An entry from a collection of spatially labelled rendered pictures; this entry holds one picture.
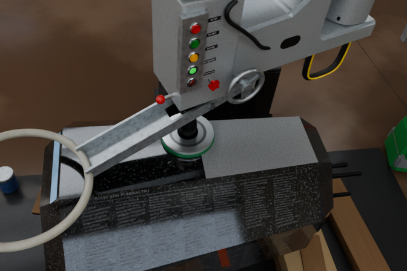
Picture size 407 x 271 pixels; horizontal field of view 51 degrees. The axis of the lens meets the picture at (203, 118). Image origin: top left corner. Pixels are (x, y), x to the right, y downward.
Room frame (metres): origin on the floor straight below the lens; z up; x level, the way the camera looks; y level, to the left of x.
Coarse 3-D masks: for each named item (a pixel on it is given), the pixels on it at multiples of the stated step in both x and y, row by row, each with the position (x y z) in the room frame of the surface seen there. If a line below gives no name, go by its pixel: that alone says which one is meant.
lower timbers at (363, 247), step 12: (336, 180) 1.46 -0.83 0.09; (336, 192) 1.38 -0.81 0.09; (336, 204) 1.30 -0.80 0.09; (348, 204) 1.30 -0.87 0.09; (336, 216) 1.22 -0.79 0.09; (348, 216) 1.23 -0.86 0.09; (360, 216) 1.24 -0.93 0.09; (336, 228) 1.16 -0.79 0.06; (348, 228) 1.15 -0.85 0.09; (360, 228) 1.16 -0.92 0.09; (348, 240) 1.08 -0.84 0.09; (360, 240) 1.09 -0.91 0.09; (372, 240) 1.10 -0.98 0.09; (348, 252) 1.03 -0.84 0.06; (360, 252) 1.02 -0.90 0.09; (372, 252) 1.03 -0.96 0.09; (276, 264) 0.93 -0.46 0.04; (360, 264) 0.95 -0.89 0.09; (372, 264) 0.96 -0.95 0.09; (384, 264) 0.97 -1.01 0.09
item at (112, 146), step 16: (224, 96) 1.10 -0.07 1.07; (144, 112) 1.04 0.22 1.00; (160, 112) 1.07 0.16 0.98; (192, 112) 1.03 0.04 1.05; (112, 128) 0.98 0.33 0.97; (128, 128) 1.01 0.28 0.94; (144, 128) 1.00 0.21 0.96; (160, 128) 0.97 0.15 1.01; (176, 128) 1.00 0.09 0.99; (96, 144) 0.94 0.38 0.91; (112, 144) 0.94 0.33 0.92; (128, 144) 0.94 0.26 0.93; (144, 144) 0.93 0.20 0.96; (96, 160) 0.88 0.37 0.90; (112, 160) 0.86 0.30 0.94
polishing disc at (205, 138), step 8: (200, 120) 1.16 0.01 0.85; (200, 128) 1.12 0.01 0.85; (208, 128) 1.12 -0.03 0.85; (168, 136) 1.06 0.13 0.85; (176, 136) 1.06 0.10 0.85; (200, 136) 1.08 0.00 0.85; (208, 136) 1.08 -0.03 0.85; (168, 144) 1.02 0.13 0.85; (176, 144) 1.02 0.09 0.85; (184, 144) 1.03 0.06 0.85; (192, 144) 1.03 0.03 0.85; (200, 144) 1.04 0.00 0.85; (208, 144) 1.04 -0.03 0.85; (176, 152) 0.99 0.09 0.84; (184, 152) 0.99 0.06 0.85; (192, 152) 0.99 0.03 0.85
